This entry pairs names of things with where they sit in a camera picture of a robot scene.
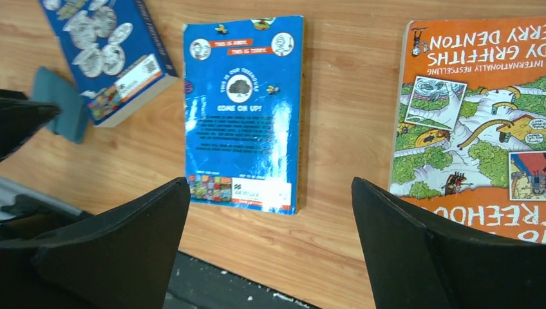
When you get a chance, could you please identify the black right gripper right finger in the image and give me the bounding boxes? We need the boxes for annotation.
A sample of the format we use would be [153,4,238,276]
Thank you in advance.
[352,177,545,308]

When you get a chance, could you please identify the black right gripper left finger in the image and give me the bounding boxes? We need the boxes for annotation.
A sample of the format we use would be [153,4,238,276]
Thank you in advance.
[1,177,190,308]

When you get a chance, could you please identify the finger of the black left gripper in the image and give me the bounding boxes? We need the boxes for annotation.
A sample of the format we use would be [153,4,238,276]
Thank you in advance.
[1,89,61,160]

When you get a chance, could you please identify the dark blue treehouse book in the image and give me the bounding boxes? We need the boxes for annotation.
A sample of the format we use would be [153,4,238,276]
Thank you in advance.
[38,0,179,127]

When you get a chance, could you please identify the orange treehouse book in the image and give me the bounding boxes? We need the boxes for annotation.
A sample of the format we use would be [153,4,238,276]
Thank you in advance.
[388,17,545,244]

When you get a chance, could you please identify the light blue treehouse book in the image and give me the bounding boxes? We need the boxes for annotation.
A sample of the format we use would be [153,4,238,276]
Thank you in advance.
[183,15,306,215]

